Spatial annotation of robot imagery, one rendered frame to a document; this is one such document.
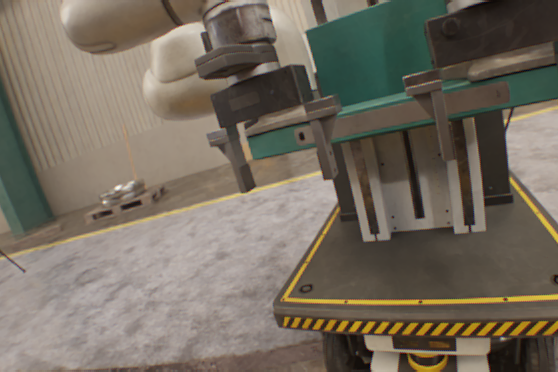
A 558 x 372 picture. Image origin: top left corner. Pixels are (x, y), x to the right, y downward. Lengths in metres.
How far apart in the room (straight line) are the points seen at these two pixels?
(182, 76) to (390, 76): 0.47
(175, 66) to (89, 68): 6.96
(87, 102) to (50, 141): 1.51
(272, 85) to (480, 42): 0.23
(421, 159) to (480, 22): 0.56
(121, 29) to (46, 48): 8.03
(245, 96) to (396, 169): 0.57
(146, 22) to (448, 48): 0.36
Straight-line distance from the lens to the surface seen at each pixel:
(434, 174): 0.87
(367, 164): 0.82
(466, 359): 0.82
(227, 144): 0.44
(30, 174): 8.99
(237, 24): 0.38
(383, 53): 0.74
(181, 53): 0.68
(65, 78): 8.03
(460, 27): 0.34
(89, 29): 0.46
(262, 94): 0.38
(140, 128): 6.92
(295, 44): 0.67
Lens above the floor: 0.76
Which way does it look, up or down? 13 degrees down
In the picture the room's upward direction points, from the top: 17 degrees counter-clockwise
